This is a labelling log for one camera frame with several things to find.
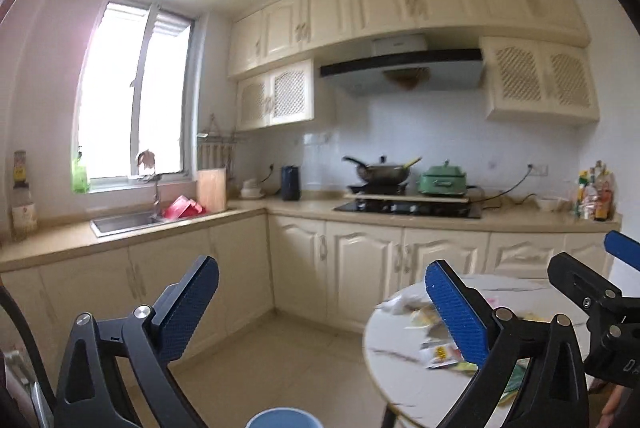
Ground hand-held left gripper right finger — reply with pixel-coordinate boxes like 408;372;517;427
385;260;591;428

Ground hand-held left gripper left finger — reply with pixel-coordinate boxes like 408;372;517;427
52;254;221;428

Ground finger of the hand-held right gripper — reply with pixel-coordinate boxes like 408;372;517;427
604;230;640;271
547;252;623;324

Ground gold foil snack packet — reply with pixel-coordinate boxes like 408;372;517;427
410;305;442;327

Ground silver printed snack packet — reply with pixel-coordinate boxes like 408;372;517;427
499;360;532;401

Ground blue bin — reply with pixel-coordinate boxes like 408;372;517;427
245;408;321;428

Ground person's right hand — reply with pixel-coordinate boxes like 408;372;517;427
600;385;640;428

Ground white and red printed wrapper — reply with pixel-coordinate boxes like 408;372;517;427
420;342;463;369

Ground white crumpled wrapper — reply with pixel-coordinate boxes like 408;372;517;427
377;293;431;316

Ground cluster of condiment bottles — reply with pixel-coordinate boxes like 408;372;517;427
572;160;616;223

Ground round white marble table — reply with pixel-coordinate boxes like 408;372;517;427
362;273;640;428

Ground steel sink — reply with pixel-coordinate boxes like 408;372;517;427
90;212;171;238

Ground wooden cutting board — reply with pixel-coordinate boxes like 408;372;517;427
196;168;229;213

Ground cream kitchen base cabinets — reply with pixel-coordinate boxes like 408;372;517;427
0;213;618;389

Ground black glass stove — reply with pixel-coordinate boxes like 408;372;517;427
333;200;484;220

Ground metal kitchen faucet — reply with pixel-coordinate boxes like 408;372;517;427
136;150;164;219

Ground long wooden board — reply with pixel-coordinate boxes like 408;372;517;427
343;190;471;204

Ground green electric pot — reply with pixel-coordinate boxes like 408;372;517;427
417;160;471;198

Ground beige kitchen countertop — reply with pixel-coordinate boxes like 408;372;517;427
0;195;623;274

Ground black electric kettle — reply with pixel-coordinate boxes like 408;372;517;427
280;165;302;202

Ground dark wok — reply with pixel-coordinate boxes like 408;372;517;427
342;154;423;185

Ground hanging utensil rack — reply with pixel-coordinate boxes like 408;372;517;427
196;113;252;174

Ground green bottle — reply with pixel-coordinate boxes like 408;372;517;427
71;155;91;194

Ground clear oil bottle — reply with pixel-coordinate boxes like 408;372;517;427
11;187;39;243

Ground wide cream lattice cabinet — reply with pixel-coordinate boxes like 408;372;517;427
479;36;601;125

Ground yellow label bottle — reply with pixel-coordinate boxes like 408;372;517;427
12;150;29;189

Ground sliding kitchen window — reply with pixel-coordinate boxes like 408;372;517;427
75;0;196;195

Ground small cream lattice cabinet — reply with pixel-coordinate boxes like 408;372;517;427
235;58;316;132

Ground black range hood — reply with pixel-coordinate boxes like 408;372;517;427
320;34;486;98

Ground black power cable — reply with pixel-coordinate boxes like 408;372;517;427
467;167;534;212

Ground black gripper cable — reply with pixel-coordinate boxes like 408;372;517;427
0;285;42;409

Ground cream upper wall cabinets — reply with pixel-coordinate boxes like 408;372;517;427
227;0;592;81

